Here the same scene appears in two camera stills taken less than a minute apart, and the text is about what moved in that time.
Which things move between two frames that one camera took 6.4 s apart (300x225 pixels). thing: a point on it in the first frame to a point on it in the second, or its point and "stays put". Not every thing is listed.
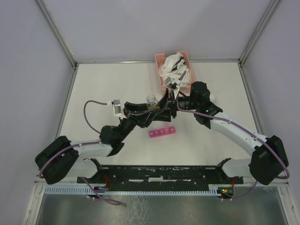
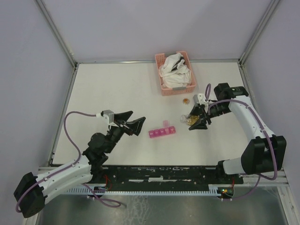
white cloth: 174,67 stays put
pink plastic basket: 187,89 stays put
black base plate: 216,176 stays put
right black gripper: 165,115 to 200,124
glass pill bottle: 152,103 to 189,120
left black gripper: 142,117 to 134,126
